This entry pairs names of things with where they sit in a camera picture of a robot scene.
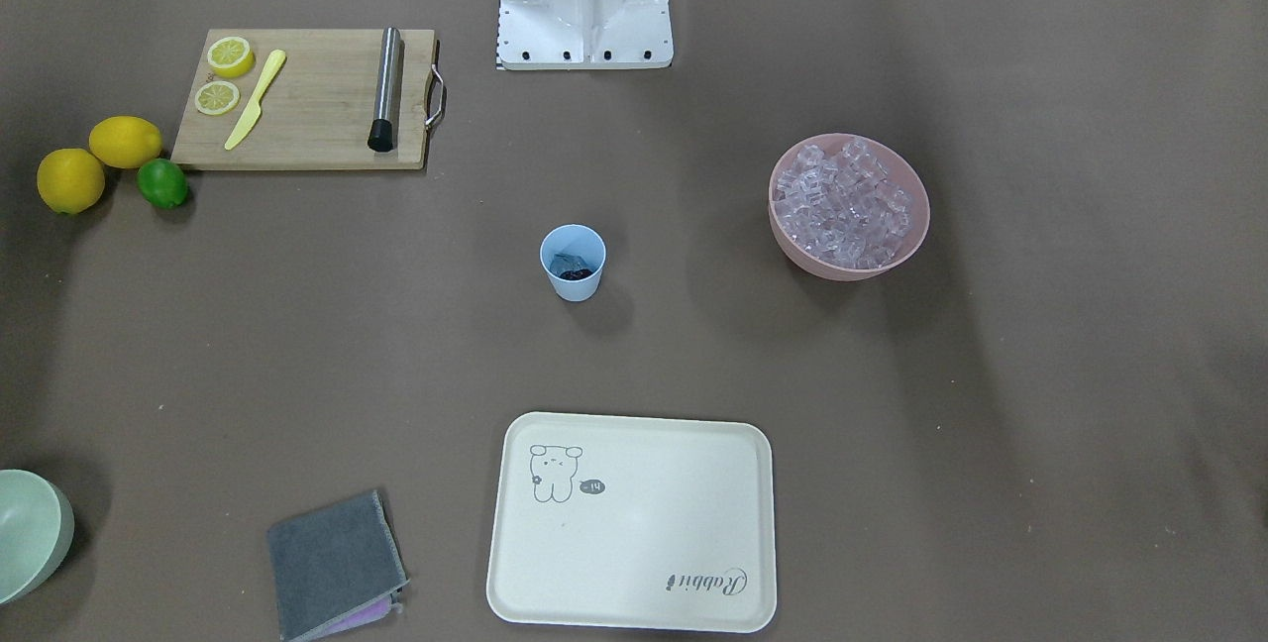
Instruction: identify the light green bowl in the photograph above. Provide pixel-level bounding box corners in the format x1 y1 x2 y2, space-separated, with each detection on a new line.
1 468 75 604

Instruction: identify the yellow plastic knife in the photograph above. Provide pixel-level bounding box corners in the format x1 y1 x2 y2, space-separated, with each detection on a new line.
223 49 288 151

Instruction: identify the pile of clear ice cubes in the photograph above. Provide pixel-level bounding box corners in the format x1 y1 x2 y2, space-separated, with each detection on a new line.
775 140 914 269

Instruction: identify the clear ice cube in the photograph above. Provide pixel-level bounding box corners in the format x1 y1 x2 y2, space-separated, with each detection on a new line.
552 252 590 277

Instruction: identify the lemon half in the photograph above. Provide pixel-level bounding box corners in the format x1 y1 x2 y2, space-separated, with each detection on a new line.
205 36 257 79
193 79 241 117

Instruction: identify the light blue plastic cup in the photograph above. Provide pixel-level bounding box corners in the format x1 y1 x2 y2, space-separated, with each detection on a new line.
539 225 607 302

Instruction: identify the yellow lemon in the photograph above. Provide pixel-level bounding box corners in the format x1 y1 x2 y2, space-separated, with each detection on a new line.
89 115 164 169
37 148 107 216

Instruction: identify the pair of dark cherries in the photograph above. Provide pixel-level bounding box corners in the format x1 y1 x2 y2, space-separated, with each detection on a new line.
558 266 593 280

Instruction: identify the pink bowl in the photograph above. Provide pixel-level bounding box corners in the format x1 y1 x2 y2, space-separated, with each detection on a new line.
768 134 931 280

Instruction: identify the cream rabbit serving tray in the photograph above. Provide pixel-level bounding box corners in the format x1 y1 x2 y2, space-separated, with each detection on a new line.
484 411 779 633

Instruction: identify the steel muddler black tip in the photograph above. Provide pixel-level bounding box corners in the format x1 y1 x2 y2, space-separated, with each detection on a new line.
366 27 403 154

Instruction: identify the grey folded cloth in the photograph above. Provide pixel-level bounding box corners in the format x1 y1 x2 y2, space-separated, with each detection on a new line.
265 488 410 641

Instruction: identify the lemon half upper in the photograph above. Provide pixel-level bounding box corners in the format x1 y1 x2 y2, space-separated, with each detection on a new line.
205 36 257 79

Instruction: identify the bamboo cutting board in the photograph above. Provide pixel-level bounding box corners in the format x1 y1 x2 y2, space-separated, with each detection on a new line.
171 28 444 171

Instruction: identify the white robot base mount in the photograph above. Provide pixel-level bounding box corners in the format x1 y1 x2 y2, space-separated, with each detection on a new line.
495 0 675 70

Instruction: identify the green lime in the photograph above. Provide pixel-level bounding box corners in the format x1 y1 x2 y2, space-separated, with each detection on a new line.
136 159 189 209

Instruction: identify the lemon half lower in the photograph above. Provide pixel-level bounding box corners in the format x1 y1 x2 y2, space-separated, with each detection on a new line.
193 79 241 117

